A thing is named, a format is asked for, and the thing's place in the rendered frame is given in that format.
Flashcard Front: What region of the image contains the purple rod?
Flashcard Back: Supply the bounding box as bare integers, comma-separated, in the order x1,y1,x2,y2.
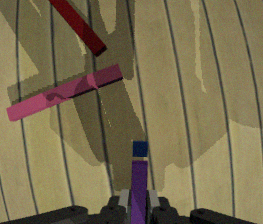
131,160,148,224

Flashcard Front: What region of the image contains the pink rod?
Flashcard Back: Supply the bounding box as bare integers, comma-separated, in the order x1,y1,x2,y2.
6,64,123,121

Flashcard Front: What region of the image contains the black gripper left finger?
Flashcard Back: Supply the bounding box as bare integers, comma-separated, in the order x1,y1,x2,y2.
0,189,132,224

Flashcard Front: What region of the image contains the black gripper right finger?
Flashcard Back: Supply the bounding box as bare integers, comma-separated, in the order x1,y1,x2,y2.
145,190,256,224

